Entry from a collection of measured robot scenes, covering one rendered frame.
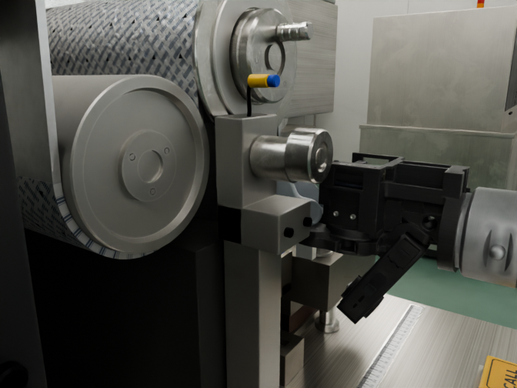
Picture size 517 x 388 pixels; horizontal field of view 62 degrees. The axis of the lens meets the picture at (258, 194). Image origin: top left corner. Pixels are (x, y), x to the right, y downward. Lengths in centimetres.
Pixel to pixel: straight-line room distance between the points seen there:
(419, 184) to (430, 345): 29
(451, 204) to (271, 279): 16
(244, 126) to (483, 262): 20
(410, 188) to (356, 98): 481
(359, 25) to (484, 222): 490
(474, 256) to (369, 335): 29
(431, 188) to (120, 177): 24
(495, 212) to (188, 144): 23
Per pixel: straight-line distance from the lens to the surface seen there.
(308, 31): 36
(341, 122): 526
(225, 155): 33
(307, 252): 50
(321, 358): 57
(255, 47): 35
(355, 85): 518
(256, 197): 34
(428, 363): 59
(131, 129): 29
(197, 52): 32
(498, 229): 36
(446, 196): 37
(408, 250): 39
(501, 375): 56
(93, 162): 28
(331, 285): 51
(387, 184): 38
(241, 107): 36
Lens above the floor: 123
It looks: 15 degrees down
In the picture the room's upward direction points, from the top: straight up
